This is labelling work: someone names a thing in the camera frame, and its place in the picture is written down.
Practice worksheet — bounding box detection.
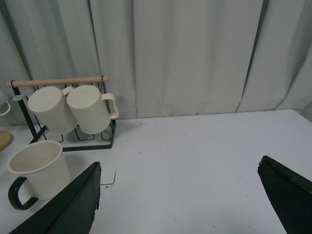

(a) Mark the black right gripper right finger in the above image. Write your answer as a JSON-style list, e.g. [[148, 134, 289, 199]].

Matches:
[[257, 156, 312, 234]]

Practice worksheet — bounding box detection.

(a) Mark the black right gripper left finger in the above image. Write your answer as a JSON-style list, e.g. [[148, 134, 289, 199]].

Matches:
[[10, 162, 101, 234]]

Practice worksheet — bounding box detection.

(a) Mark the cream mug black handle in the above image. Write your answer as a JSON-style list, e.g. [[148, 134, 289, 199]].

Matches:
[[7, 140, 71, 210]]

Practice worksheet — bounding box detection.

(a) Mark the wooden mug tree stand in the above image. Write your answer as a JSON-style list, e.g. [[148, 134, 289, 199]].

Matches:
[[0, 131, 14, 151]]

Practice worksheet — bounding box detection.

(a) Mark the cream ribbed mug right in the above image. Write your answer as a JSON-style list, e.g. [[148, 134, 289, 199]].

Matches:
[[66, 85, 119, 135]]

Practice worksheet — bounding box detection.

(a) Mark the cream ribbed mug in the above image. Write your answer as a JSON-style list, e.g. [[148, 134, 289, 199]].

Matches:
[[66, 85, 119, 135], [28, 86, 78, 135]]

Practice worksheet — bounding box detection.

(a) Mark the cream ribbed mug left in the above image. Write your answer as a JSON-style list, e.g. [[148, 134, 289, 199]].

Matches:
[[28, 86, 78, 135]]

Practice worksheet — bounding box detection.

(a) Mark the white mug on tree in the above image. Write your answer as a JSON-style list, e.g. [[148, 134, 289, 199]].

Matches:
[[0, 91, 11, 116]]

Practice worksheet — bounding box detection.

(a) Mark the grey curtain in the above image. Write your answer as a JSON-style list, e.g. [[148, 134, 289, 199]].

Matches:
[[0, 0, 312, 119]]

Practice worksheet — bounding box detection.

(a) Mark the black wire cup rack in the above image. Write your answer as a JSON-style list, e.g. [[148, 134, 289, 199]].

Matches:
[[6, 76, 116, 152]]

